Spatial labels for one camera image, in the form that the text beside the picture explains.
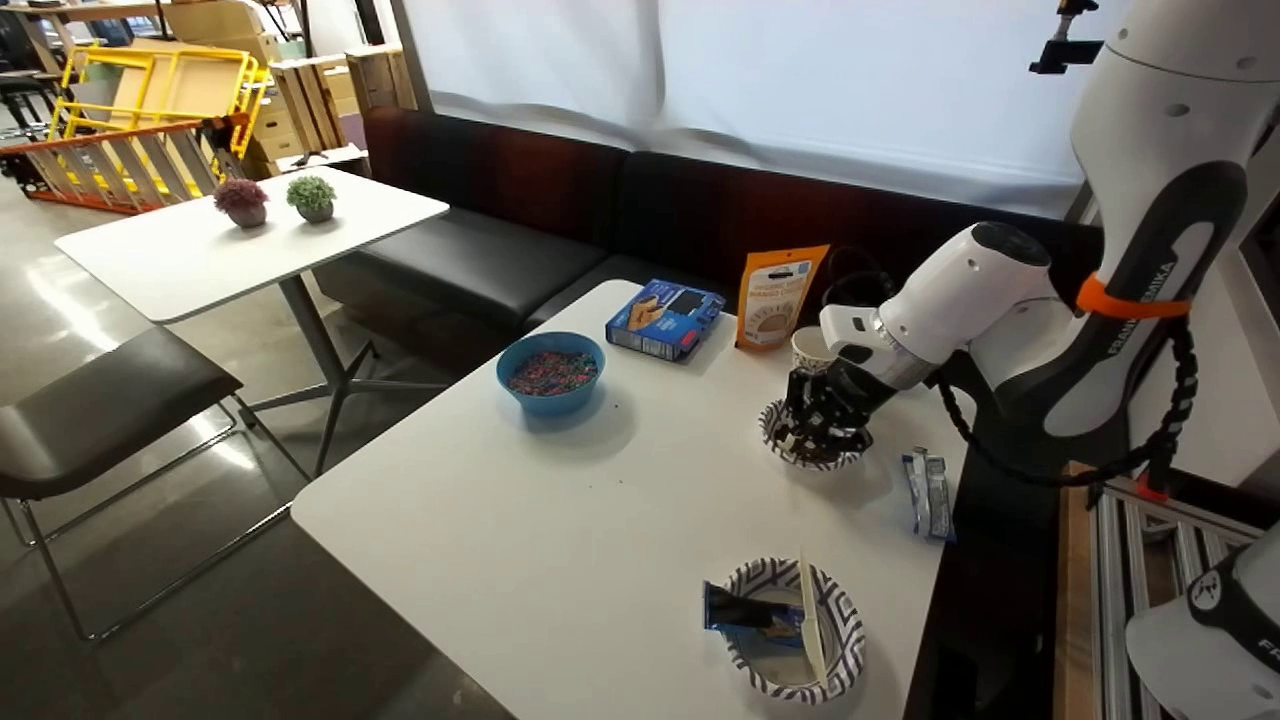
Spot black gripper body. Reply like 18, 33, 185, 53
784, 355, 898, 429

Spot patterned paper bowl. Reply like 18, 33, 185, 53
758, 396, 882, 474

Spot printed white paper cup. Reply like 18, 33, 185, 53
790, 323, 856, 382

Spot silver blue foil packet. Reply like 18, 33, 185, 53
898, 448, 960, 546

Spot orange snack pouch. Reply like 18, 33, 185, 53
731, 240, 833, 355

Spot blue cookie box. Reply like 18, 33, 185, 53
606, 276, 728, 363

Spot white plastic knife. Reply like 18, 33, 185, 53
795, 560, 833, 683

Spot dark blue wrapper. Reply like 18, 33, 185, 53
701, 579, 809, 656

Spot blue plastic bowl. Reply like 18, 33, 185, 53
494, 327, 609, 429

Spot multicoloured candy pieces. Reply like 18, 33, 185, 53
509, 344, 602, 400

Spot wooden board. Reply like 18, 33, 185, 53
1053, 458, 1114, 720

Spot dark bench backrest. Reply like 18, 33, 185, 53
361, 105, 1114, 351

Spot white window blind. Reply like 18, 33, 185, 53
397, 0, 1114, 225

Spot black bench seat cushion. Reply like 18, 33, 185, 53
312, 204, 614, 363

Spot wooden drawer cabinet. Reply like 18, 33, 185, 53
254, 45, 423, 172

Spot white side table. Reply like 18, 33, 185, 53
53, 164, 452, 477

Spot orange striped barrier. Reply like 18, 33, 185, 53
0, 116, 238, 215

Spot thin black cable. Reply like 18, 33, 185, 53
811, 264, 899, 323

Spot orange cable clip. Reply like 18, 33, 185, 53
1071, 271, 1197, 327

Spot aluminium frame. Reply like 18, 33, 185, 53
1090, 474, 1272, 720

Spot black braided cable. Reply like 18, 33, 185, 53
932, 317, 1203, 494

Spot black clamp bracket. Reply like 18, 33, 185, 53
1131, 458, 1280, 532

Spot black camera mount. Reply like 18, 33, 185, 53
1029, 0, 1114, 75

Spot black metal-frame chair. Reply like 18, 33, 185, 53
0, 323, 315, 647

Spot yellow metal frame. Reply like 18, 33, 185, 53
49, 40, 276, 161

